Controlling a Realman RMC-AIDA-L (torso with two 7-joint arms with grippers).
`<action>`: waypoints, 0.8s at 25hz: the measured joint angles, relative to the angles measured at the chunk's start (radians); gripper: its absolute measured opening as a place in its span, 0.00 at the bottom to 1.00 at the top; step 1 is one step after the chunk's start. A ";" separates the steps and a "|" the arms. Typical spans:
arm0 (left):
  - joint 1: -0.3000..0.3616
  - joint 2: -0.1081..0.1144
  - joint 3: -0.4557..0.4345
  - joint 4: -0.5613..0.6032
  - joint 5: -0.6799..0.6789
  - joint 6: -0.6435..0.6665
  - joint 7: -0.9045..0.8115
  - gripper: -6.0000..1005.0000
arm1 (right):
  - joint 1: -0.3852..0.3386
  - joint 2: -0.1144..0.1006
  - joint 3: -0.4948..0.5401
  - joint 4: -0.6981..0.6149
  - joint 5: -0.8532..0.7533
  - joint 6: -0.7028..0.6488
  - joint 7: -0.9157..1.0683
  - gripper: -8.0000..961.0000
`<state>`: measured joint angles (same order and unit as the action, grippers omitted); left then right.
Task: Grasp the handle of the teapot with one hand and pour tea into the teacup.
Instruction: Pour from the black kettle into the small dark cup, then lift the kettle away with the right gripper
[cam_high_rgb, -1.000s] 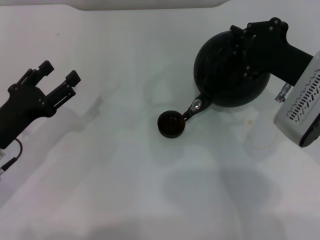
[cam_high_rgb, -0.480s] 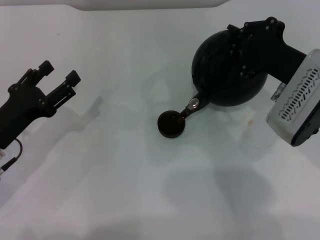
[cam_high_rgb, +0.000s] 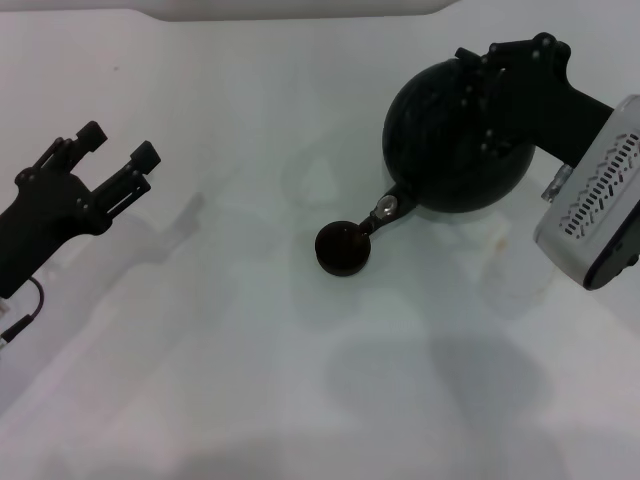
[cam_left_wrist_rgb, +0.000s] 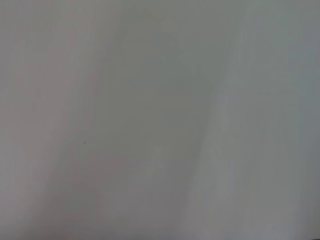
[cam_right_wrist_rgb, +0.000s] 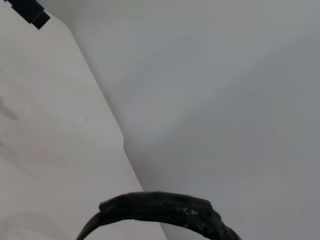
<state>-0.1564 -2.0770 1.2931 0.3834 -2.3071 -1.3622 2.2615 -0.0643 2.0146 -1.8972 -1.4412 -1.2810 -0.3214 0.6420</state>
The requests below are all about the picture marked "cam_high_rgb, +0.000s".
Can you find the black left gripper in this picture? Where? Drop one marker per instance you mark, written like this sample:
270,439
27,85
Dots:
45,210

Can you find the dark round teacup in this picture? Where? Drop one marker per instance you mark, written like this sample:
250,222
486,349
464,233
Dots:
342,250

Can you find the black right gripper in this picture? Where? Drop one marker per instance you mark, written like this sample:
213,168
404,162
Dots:
545,100

